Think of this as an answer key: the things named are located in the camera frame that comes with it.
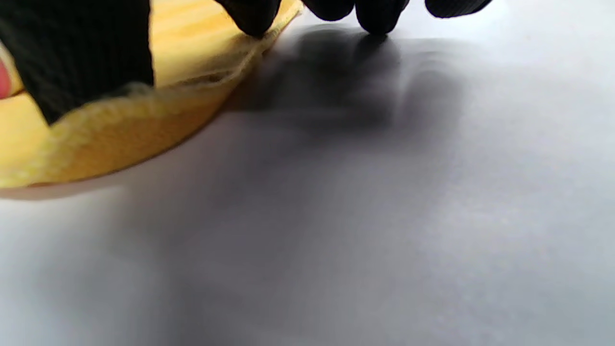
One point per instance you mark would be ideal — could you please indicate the pink lint roller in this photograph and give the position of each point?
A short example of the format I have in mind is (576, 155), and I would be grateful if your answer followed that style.
(4, 81)

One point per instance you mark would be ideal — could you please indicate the person's right hand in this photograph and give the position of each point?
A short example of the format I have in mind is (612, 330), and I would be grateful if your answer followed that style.
(72, 48)

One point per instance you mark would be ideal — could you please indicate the orange square towel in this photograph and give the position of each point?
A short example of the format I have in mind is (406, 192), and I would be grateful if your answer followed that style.
(120, 129)

